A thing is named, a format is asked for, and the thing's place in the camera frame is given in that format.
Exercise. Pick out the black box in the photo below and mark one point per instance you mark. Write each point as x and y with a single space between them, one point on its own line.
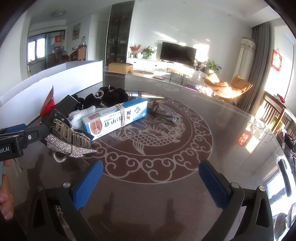
66 105

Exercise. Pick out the white television cabinet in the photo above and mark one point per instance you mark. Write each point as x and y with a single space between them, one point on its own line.
148 63

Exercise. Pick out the person's left hand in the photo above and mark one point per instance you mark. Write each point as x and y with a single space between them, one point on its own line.
7 199

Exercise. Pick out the wooden coffee table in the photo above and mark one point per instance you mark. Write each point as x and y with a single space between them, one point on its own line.
180 70

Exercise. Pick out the red flower plant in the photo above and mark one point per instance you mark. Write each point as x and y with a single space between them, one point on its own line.
134 49

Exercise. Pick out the tan rubber band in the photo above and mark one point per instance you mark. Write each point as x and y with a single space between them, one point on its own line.
121 114

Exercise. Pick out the dark frame glasses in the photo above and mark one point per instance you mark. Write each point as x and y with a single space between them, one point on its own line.
155 107

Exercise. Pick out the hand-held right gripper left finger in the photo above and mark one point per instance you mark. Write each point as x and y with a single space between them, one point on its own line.
89 183

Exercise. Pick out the round ceiling lamp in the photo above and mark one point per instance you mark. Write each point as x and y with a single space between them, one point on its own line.
59 13

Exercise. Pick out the rhinestone hair claw clip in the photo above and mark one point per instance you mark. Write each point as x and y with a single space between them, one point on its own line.
69 146

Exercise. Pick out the patterned brown glass desktop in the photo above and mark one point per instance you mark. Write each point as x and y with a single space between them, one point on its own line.
150 197

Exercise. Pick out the framed wall painting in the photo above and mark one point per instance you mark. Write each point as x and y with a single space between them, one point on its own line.
76 31

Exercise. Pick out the blue and white ointment box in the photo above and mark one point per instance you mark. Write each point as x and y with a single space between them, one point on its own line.
108 120

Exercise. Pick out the white knitted cloth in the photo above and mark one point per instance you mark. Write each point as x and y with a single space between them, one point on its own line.
78 115

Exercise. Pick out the dark glass display cabinet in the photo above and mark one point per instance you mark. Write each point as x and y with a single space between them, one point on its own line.
119 34

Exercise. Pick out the standing air conditioner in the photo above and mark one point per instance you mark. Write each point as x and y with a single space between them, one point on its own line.
246 60

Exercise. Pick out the white partition board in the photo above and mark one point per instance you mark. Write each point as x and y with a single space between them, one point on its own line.
46 88

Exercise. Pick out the grey curtain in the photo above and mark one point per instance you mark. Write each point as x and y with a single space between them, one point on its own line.
256 69

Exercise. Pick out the small green potted plant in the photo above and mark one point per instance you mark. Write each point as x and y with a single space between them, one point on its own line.
200 65

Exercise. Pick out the black television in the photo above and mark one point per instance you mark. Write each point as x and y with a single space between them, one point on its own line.
178 53

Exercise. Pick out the leafy green potted plant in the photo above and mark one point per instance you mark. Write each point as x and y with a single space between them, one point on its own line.
213 66

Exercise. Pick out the clear plastic stand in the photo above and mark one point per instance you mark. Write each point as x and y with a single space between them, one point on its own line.
263 129

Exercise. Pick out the wooden chair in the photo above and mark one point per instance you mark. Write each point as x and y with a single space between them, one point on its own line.
272 111

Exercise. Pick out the red wall hanging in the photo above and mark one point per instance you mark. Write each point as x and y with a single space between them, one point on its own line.
276 59

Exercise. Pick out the red paper door decoration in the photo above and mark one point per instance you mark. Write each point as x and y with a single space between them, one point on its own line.
58 41

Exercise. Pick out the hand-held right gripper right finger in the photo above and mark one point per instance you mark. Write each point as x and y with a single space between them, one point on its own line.
214 183

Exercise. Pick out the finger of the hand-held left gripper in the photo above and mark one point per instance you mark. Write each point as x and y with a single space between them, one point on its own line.
13 129
37 134

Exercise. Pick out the red foil packet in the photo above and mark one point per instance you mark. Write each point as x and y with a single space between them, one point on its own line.
47 104

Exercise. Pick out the cardboard box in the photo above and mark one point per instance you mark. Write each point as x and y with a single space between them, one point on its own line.
119 67

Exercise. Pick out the orange lounge chair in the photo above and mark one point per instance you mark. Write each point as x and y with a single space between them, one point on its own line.
216 84
240 87

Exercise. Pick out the white round vase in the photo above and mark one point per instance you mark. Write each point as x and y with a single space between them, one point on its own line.
139 55

